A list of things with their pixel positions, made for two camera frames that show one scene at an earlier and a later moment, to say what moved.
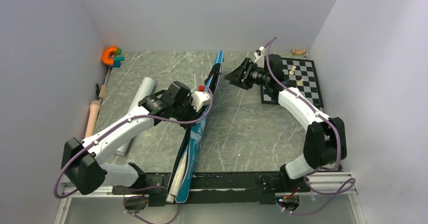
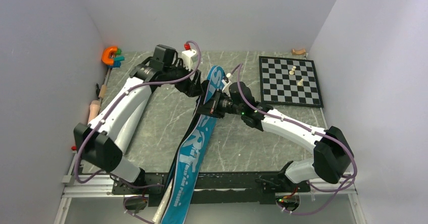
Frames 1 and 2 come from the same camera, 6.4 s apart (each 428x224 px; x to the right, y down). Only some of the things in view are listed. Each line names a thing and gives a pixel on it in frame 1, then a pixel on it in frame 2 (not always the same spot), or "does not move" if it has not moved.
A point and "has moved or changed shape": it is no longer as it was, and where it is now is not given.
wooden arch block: [293, 52] does not move
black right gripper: [238, 74] -> [211, 107]
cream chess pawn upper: [292, 71] does not move
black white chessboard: [302, 74] does not move
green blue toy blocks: [118, 58] does not move
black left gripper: [194, 114] -> [192, 88]
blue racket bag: [198, 130] has moved or changed shape
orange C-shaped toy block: [105, 58] does not move
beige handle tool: [94, 107] does not move
